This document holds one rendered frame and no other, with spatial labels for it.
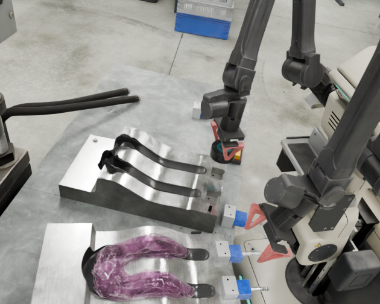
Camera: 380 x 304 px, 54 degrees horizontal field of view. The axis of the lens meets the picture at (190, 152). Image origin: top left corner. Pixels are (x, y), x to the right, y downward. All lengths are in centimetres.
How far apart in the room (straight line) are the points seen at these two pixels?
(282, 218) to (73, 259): 52
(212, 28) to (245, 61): 327
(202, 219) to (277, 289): 73
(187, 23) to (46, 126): 211
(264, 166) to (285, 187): 191
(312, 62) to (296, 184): 45
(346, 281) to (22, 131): 222
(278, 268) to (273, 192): 105
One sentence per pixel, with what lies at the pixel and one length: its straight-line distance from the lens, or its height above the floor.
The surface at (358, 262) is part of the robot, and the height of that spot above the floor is 75.
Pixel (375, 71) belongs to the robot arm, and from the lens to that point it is 70.
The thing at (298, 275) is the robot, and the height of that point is 27.
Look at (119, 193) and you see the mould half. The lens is 115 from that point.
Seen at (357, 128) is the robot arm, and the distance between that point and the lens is 75.
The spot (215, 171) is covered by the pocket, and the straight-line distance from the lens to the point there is 128.
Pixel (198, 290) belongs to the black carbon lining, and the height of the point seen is 85.
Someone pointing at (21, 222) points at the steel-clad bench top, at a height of 80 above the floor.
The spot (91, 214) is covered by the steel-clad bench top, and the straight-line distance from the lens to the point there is 122.
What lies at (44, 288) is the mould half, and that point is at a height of 91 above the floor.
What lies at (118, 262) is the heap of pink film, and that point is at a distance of 100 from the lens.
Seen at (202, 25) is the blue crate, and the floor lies 12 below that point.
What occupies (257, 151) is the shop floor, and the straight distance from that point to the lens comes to 281.
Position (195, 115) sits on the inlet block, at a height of 82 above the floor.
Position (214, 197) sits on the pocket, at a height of 86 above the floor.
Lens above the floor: 175
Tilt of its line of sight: 41 degrees down
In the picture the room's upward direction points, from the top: 10 degrees clockwise
